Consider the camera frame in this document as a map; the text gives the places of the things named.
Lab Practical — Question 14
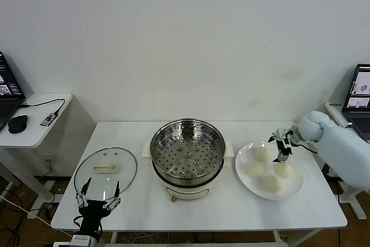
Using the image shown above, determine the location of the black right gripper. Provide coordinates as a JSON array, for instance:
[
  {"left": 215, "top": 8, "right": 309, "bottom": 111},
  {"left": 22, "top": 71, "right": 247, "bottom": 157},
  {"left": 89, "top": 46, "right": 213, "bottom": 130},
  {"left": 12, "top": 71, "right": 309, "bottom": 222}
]
[{"left": 268, "top": 127, "right": 302, "bottom": 163}]

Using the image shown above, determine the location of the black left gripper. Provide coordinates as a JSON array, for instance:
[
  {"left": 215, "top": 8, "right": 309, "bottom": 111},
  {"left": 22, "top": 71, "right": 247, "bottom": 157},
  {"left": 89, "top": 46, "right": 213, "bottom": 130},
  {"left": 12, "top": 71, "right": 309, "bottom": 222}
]
[{"left": 75, "top": 177, "right": 123, "bottom": 235}]

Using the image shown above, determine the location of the white steamed baozi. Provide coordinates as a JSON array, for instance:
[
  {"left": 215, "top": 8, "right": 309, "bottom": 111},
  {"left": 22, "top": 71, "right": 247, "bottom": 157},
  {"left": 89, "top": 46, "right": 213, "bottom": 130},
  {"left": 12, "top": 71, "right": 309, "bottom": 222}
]
[
  {"left": 273, "top": 162, "right": 294, "bottom": 179},
  {"left": 245, "top": 161, "right": 264, "bottom": 179},
  {"left": 261, "top": 175, "right": 282, "bottom": 193},
  {"left": 254, "top": 146, "right": 271, "bottom": 162}
]

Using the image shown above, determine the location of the glass lid with cream handle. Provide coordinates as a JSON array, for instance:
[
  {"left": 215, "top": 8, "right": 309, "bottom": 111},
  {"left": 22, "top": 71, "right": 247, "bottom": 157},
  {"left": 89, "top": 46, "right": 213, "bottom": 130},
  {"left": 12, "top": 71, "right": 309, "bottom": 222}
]
[{"left": 73, "top": 146, "right": 138, "bottom": 196}]

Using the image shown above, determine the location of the perforated stainless steel steamer pot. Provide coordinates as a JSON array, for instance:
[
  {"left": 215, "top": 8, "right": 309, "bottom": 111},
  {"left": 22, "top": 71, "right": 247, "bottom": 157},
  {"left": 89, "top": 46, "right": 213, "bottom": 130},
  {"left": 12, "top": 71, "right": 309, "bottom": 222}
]
[{"left": 150, "top": 118, "right": 226, "bottom": 186}]

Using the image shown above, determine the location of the round white plate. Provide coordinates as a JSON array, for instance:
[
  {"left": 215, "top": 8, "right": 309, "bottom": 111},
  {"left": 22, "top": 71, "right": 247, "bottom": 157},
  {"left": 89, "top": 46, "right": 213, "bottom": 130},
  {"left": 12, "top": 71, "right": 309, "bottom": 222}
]
[{"left": 234, "top": 141, "right": 305, "bottom": 201}]

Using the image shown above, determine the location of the white side table with mouse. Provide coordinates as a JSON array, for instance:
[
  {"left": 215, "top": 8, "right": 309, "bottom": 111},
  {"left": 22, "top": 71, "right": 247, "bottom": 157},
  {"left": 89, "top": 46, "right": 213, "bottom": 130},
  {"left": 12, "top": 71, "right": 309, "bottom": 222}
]
[{"left": 0, "top": 93, "right": 97, "bottom": 220}]

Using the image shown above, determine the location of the cream electric cooker base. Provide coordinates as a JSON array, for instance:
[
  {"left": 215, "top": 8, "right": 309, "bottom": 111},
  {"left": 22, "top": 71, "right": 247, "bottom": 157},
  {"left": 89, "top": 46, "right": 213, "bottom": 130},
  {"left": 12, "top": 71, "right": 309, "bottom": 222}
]
[{"left": 141, "top": 139, "right": 234, "bottom": 203}]

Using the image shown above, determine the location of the small grey usb hub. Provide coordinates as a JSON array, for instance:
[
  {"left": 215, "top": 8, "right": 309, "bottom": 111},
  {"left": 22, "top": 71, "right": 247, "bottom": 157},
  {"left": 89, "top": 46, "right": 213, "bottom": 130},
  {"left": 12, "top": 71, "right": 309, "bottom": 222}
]
[{"left": 39, "top": 111, "right": 57, "bottom": 128}]

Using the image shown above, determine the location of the grey laptop with bright screen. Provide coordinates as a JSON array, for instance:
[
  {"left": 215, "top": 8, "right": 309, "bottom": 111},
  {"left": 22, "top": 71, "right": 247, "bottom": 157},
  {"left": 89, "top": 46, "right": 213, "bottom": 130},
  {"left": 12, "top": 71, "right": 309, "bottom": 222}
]
[{"left": 342, "top": 63, "right": 370, "bottom": 143}]

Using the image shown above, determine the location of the black computer mouse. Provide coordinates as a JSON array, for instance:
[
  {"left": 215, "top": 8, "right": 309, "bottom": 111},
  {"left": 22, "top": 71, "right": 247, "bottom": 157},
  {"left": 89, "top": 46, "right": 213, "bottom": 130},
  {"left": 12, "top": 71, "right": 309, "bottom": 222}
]
[{"left": 8, "top": 115, "right": 29, "bottom": 134}]

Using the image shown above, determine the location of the black laptop with dark screen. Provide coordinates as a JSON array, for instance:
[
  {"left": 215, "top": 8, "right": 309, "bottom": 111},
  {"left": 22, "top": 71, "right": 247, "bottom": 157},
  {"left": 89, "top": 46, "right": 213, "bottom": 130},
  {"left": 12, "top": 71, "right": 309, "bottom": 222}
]
[{"left": 0, "top": 51, "right": 27, "bottom": 132}]

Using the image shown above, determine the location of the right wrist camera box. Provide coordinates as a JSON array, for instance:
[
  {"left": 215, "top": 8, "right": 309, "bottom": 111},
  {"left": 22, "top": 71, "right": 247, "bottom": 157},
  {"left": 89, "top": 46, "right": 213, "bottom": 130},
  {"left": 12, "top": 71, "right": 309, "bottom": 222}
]
[{"left": 274, "top": 127, "right": 290, "bottom": 141}]

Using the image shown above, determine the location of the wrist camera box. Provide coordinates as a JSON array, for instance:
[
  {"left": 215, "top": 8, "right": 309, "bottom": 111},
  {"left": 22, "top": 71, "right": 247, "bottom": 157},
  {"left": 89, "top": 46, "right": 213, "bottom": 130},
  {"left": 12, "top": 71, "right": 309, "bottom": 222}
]
[
  {"left": 72, "top": 235, "right": 98, "bottom": 247},
  {"left": 274, "top": 127, "right": 290, "bottom": 141}
]

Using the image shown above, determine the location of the black cable with power adapter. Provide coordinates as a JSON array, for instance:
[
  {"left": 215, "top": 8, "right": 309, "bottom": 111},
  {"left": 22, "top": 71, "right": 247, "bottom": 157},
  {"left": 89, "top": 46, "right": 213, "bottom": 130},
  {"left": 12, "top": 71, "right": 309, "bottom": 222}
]
[{"left": 320, "top": 160, "right": 333, "bottom": 177}]

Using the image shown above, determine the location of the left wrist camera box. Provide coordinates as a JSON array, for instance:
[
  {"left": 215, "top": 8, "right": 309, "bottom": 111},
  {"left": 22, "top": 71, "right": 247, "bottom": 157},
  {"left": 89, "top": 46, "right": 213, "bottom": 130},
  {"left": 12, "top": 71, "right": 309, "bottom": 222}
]
[{"left": 72, "top": 235, "right": 98, "bottom": 247}]

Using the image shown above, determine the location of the black usb hub cable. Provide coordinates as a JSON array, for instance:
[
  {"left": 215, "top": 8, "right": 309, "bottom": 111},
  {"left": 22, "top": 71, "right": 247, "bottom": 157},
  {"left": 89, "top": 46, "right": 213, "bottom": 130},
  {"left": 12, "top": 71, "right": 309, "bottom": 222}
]
[{"left": 17, "top": 98, "right": 66, "bottom": 115}]

